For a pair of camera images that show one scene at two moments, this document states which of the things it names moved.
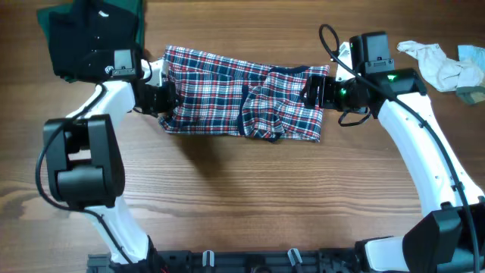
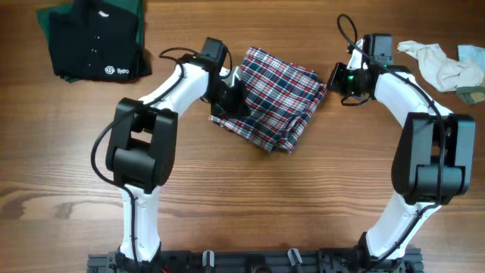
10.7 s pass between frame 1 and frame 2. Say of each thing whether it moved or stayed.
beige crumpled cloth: stayed
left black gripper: moved
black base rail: stayed
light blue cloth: stayed
